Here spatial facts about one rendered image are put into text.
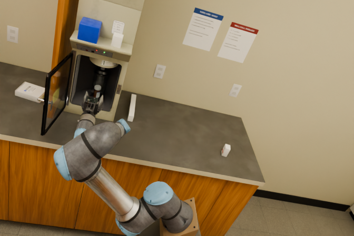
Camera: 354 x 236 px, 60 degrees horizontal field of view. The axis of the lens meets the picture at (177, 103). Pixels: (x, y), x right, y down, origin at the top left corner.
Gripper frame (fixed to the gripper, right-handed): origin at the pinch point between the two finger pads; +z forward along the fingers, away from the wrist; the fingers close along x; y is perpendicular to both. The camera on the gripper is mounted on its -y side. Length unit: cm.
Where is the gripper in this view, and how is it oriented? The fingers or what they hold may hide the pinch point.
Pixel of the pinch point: (94, 96)
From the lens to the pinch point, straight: 173.5
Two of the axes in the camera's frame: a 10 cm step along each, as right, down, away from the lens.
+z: -0.3, -6.4, 7.7
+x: -9.5, -2.2, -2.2
